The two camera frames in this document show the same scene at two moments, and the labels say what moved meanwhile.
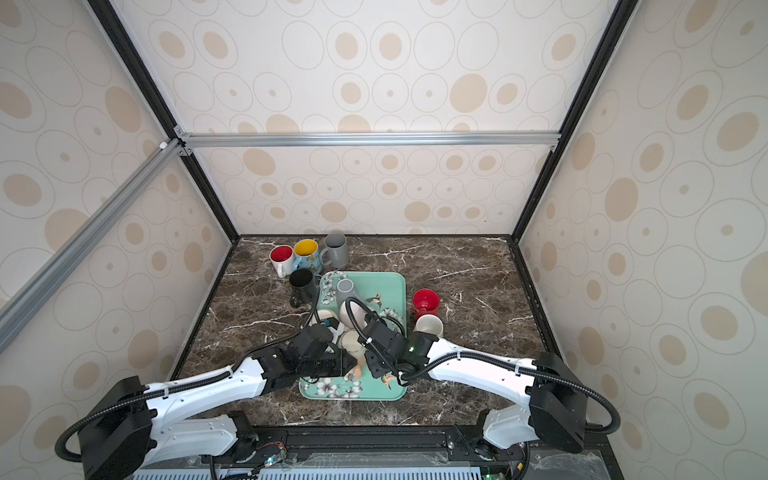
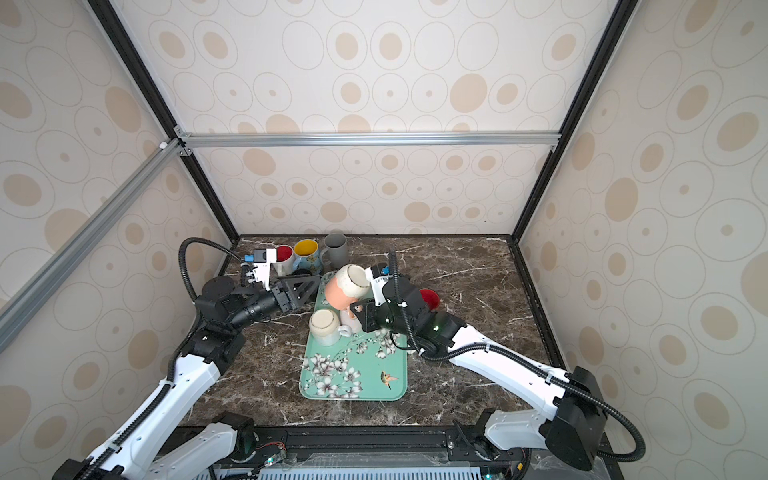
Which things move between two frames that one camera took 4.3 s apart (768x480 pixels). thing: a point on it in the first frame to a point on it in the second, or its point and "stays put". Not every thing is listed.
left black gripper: x=343 y=364 to x=287 y=290
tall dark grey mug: x=336 y=252 stays put
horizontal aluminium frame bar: x=185 y=139 stays put
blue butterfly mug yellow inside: x=307 y=255 stays put
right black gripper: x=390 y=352 to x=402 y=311
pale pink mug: x=358 y=312 stays put
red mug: x=425 y=302 stays put
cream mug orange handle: x=350 y=344 to x=353 y=281
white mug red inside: x=282 y=259 stays put
